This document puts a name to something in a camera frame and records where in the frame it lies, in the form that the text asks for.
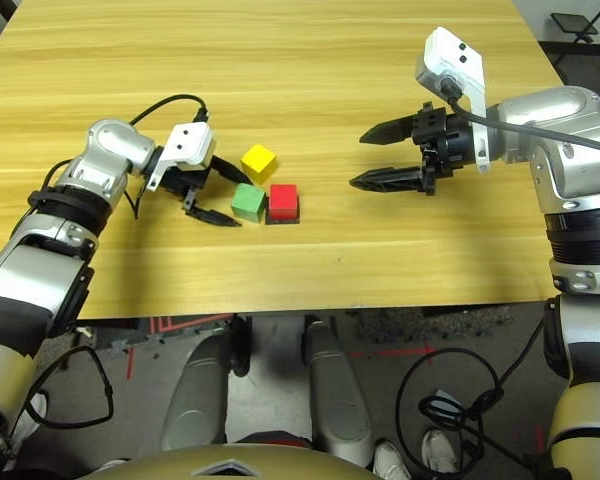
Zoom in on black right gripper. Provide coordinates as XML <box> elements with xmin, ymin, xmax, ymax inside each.
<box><xmin>348</xmin><ymin>102</ymin><xmax>476</xmax><ymax>197</ymax></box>

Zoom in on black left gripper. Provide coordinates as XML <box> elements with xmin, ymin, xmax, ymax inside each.
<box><xmin>159</xmin><ymin>155</ymin><xmax>254</xmax><ymax>227</ymax></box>

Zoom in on green wooden block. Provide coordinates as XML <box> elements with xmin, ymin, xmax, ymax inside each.
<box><xmin>230</xmin><ymin>182</ymin><xmax>267</xmax><ymax>223</ymax></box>

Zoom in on yellow wooden block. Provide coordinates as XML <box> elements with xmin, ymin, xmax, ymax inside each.
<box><xmin>240</xmin><ymin>144</ymin><xmax>277</xmax><ymax>185</ymax></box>

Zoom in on red wooden block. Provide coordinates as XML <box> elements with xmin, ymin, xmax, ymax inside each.
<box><xmin>268</xmin><ymin>183</ymin><xmax>300</xmax><ymax>221</ymax></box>

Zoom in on black square marker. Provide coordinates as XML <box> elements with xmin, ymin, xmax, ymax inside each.
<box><xmin>264</xmin><ymin>209</ymin><xmax>302</xmax><ymax>226</ymax></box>

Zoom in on black mat with red lines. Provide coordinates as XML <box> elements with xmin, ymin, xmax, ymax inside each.
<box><xmin>139</xmin><ymin>312</ymin><xmax>239</xmax><ymax>346</ymax></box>

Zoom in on speckled grey carpet piece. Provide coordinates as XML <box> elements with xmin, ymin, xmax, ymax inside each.
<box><xmin>352</xmin><ymin>304</ymin><xmax>511</xmax><ymax>346</ymax></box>

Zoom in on grey left robot leg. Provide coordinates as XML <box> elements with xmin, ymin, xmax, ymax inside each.
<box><xmin>159</xmin><ymin>329</ymin><xmax>236</xmax><ymax>451</ymax></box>

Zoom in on grey robot leg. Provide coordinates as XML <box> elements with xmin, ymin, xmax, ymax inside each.
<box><xmin>159</xmin><ymin>329</ymin><xmax>236</xmax><ymax>451</ymax></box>
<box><xmin>302</xmin><ymin>319</ymin><xmax>376</xmax><ymax>469</ymax></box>

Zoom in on grey right robot leg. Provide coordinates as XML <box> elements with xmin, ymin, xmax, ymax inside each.
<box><xmin>302</xmin><ymin>319</ymin><xmax>376</xmax><ymax>469</ymax></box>

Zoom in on pale blue paper tag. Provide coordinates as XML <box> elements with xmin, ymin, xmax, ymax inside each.
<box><xmin>429</xmin><ymin>388</ymin><xmax>461</xmax><ymax>416</ymax></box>

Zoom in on gold robot torso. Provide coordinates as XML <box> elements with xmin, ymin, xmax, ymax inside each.
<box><xmin>79</xmin><ymin>443</ymin><xmax>381</xmax><ymax>480</ymax></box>

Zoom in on dark metal bar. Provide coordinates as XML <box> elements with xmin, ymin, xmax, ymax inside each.
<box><xmin>0</xmin><ymin>0</ymin><xmax>25</xmax><ymax>24</ymax></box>

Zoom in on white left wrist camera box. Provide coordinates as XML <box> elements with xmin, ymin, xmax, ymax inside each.
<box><xmin>146</xmin><ymin>121</ymin><xmax>216</xmax><ymax>193</ymax></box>

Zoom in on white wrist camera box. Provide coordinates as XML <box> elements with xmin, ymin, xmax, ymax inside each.
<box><xmin>146</xmin><ymin>121</ymin><xmax>216</xmax><ymax>193</ymax></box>
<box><xmin>414</xmin><ymin>26</ymin><xmax>491</xmax><ymax>175</ymax></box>

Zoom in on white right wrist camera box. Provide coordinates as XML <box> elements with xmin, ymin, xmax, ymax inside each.
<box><xmin>414</xmin><ymin>26</ymin><xmax>491</xmax><ymax>175</ymax></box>

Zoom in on black stand base plate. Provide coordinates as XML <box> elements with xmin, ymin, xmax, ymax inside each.
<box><xmin>551</xmin><ymin>13</ymin><xmax>599</xmax><ymax>44</ymax></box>

